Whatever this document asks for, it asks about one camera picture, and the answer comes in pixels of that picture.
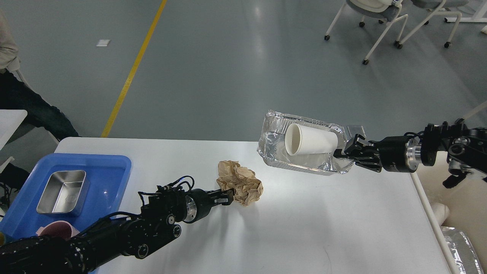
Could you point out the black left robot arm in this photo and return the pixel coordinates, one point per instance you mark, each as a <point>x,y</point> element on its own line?
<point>116,234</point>

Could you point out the white chair leg right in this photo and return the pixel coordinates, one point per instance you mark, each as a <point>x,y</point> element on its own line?
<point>481,107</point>

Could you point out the beige plastic bin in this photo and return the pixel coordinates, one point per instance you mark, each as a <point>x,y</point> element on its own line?
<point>466,202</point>

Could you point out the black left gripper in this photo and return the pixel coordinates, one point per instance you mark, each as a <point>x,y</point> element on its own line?
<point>200,202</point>

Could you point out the cream paper cup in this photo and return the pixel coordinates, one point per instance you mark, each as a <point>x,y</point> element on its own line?
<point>303,140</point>

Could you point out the blue plastic tray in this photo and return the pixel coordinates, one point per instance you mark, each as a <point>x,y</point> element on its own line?
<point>107,175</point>

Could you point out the steel rectangular container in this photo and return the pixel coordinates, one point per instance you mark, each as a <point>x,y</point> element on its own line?
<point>64,193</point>

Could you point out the pink plastic mug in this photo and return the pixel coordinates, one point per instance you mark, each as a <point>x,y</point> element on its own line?
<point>61,229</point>

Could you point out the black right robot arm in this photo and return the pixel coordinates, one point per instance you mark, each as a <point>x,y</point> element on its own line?
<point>465,148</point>

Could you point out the person in beige sweater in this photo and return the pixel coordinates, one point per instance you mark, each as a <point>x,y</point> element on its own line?
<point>16,95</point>

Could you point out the right floor socket plate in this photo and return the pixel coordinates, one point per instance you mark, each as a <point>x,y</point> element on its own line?
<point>355,130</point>

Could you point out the white side table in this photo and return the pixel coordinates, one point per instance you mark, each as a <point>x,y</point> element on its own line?
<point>10,120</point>

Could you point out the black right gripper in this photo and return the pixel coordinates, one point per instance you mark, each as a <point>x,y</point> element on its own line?
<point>394,154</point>

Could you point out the brown paper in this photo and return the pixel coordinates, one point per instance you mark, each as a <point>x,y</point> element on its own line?
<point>247,188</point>

